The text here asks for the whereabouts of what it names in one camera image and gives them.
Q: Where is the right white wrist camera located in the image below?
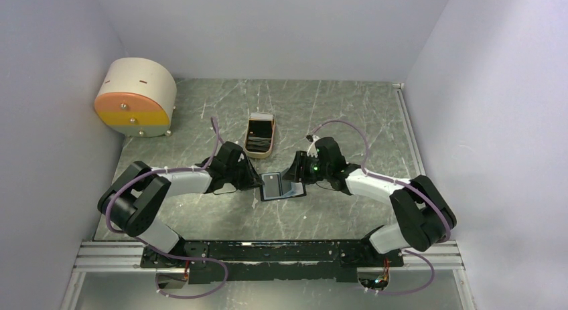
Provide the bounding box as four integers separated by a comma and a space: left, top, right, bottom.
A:
306, 135, 320, 157

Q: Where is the purple cable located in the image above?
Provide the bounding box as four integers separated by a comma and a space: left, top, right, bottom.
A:
306, 119, 453, 297
104, 117, 229, 300

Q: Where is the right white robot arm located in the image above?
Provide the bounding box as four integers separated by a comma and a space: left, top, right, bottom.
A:
283, 137, 457, 266

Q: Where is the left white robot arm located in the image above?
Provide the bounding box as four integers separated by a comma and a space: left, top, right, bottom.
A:
97, 141, 263, 267

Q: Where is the beige wooden card tray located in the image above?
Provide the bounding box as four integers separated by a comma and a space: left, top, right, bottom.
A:
244, 112, 275, 159

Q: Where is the round pastel drawer box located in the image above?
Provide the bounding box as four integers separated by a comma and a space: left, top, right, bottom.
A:
94, 58, 177, 138

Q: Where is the black credit card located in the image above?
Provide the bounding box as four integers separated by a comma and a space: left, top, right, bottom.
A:
262, 173, 281, 200

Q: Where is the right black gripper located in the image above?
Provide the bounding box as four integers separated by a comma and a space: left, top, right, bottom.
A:
282, 150, 331, 184

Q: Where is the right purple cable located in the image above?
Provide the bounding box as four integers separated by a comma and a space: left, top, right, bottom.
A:
306, 119, 453, 297

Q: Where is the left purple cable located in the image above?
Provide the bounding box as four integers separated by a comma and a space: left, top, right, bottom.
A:
104, 117, 229, 300

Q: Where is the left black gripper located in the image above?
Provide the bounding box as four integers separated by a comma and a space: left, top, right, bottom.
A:
226, 156, 265, 191

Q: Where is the black leather card holder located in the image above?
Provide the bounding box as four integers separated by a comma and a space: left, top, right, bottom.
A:
260, 172, 307, 202

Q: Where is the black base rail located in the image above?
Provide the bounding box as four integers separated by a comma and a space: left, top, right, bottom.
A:
140, 239, 404, 285

